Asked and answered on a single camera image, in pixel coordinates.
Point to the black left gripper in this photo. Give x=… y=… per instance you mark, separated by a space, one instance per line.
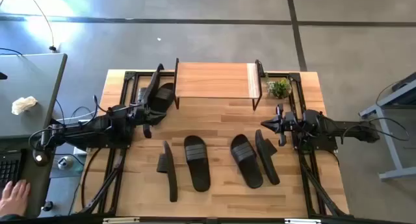
x=139 y=115

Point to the black round knob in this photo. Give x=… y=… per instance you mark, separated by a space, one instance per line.
x=48 y=206

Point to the person's hand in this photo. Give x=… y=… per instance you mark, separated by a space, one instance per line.
x=13 y=199

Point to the silver round can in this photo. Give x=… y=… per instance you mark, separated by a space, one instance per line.
x=65 y=163

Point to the small black desk object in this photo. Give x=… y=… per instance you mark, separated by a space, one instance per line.
x=2 y=76

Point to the black flat device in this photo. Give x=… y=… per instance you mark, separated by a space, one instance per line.
x=408 y=82

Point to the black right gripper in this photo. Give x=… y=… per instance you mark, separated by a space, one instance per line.
x=292 y=122

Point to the black keyboard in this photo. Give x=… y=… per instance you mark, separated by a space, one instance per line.
x=9 y=169

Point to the wooden shelf black metal legs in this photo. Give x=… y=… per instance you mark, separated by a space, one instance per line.
x=211 y=79

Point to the black aluminium table frame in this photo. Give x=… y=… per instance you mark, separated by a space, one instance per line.
x=129 y=75

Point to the black computer mouse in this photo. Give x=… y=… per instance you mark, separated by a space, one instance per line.
x=40 y=159

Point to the grey metal table frame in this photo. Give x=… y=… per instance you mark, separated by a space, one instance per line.
x=387 y=142

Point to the small potted green plant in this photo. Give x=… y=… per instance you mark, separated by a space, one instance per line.
x=279 y=88

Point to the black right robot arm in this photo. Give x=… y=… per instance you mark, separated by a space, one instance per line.
x=351 y=130

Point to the crumpled white tissue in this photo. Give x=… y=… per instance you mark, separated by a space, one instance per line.
x=22 y=104

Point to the grey office desk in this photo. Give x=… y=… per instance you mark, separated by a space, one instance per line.
x=29 y=74

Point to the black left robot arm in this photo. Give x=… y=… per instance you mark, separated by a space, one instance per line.
x=91 y=130

